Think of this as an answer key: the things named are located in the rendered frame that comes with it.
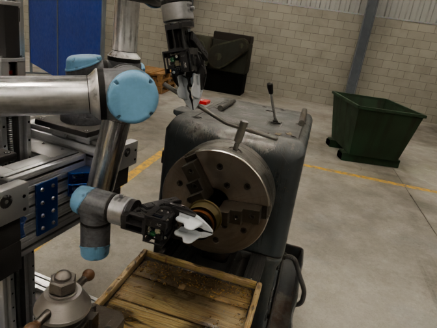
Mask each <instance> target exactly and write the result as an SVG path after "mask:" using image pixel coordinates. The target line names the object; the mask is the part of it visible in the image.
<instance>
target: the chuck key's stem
mask: <svg viewBox="0 0 437 328"><path fill-rule="evenodd" d="M247 126H248V121H246V120H241V121H240V123H239V129H237V133H236V135H235V139H234V141H235V143H234V146H233V148H232V150H234V151H236V152H237V150H238V147H239V144H240V143H242V140H243V137H244V135H245V129H246V128H247Z"/></svg>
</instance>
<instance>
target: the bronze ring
mask: <svg viewBox="0 0 437 328"><path fill-rule="evenodd" d="M189 209H191V210H192V211H193V212H195V213H196V214H197V215H198V216H200V217H201V218H202V219H203V220H204V221H205V222H206V223H207V224H208V225H209V226H210V227H211V228H212V229H213V232H214V231H216V230H217V229H218V228H219V226H220V225H221V223H222V214H221V211H220V209H219V207H218V206H217V205H216V204H214V203H213V202H211V201H209V200H197V201H195V202H193V203H192V204H191V205H190V207H189ZM206 238H208V237H206ZM206 238H198V239H197V240H203V239H206Z"/></svg>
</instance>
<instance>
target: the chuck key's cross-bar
mask: <svg viewBox="0 0 437 328"><path fill-rule="evenodd" d="M163 86H164V87H165V88H167V89H168V90H170V91H172V92H173V93H175V94H177V89H175V88H174V87H172V86H171V85H169V84H168V83H166V82H164V83H163ZM177 95H178V94H177ZM197 108H199V109H201V110H202V111H203V112H205V113H207V114H209V115H210V116H212V117H213V118H215V119H217V120H218V121H220V122H221V123H223V124H225V125H227V126H230V127H233V128H237V129H239V124H235V123H233V122H229V121H227V120H225V119H223V118H222V117H220V116H218V115H217V114H215V113H214V112H212V111H210V110H209V109H208V108H206V107H204V106H203V105H201V104H198V106H197ZM245 131H247V132H249V133H253V134H256V135H259V136H262V137H266V138H268V139H272V140H274V141H277V140H278V137H277V136H274V135H271V134H268V133H264V132H262V131H258V130H254V129H252V128H246V129H245Z"/></svg>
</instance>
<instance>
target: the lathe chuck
mask: <svg viewBox="0 0 437 328"><path fill-rule="evenodd" d="M233 146H234V144H232V143H226V142H211V143H205V144H201V145H200V146H197V147H196V148H193V149H192V150H191V151H190V152H188V153H187V154H185V155H184V156H183V157H181V158H180V159H179V160H177V161H176V162H175V164H173V166H172V167H171V168H170V170H169V171H168V173H167V175H166V177H165V180H164V183H163V190H162V199H165V198H170V197H178V198H179V199H180V200H181V204H182V205H184V206H186V207H188V208H189V207H190V205H191V202H190V200H189V196H190V195H191V194H190V192H189V190H188V188H187V186H186V184H187V183H188V180H187V178H186V176H185V174H184V172H183V170H182V168H181V167H182V166H184V164H186V161H185V159H184V158H185V157H186V156H188V155H190V154H193V153H196V155H197V157H198V159H199V161H200V163H201V165H202V167H203V169H204V171H205V173H206V175H207V177H208V179H209V181H210V183H211V185H212V187H213V189H218V190H220V191H222V192H223V193H224V194H225V195H226V196H227V198H228V200H234V201H238V202H245V203H250V204H258V205H262V206H268V207H269V210H268V216H267V218H266V219H264V218H261V219H260V222H259V224H258V225H256V224H252V223H245V222H242V223H241V225H236V224H232V223H229V225H228V226H222V225H220V226H219V228H218V229H217V230H216V231H214V233H213V235H211V236H209V237H208V238H206V239H203V240H196V241H194V243H193V244H192V246H194V247H196V248H198V249H201V250H203V251H207V252H210V253H217V254H227V253H234V252H237V251H241V250H243V249H245V248H247V247H249V246H250V245H251V244H253V243H254V242H255V241H256V240H257V239H258V238H259V237H260V236H261V235H262V233H263V231H264V229H265V227H266V226H267V223H268V220H269V217H270V214H271V211H272V207H273V204H274V188H273V184H272V180H271V177H270V175H269V173H268V171H267V169H266V168H265V166H264V165H263V164H262V162H261V161H260V160H259V159H258V158H257V157H256V156H255V155H254V154H253V153H251V152H249V151H248V150H247V149H245V148H243V147H241V146H239V147H238V150H240V152H234V151H233V150H230V148H233Z"/></svg>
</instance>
